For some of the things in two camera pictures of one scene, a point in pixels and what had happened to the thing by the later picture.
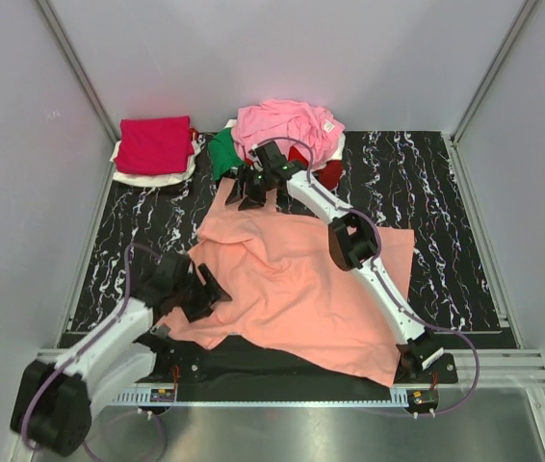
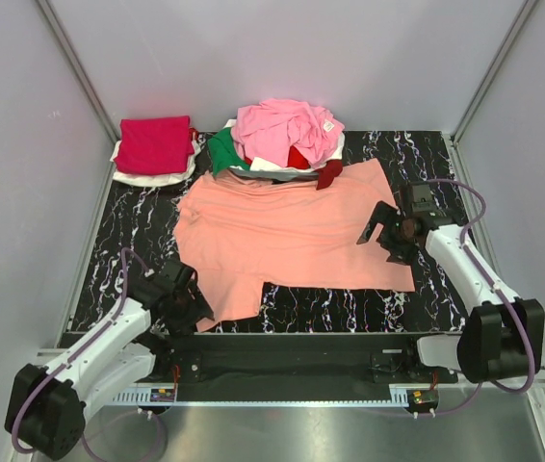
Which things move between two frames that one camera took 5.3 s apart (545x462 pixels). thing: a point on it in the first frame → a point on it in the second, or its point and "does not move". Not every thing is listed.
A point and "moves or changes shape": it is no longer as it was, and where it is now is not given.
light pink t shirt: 310,128 does not move
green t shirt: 223,154 does not move
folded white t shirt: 153,180 does not move
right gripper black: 237,190 → 384,215
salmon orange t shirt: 288,288 moves or changes shape
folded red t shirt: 193,133 does not move
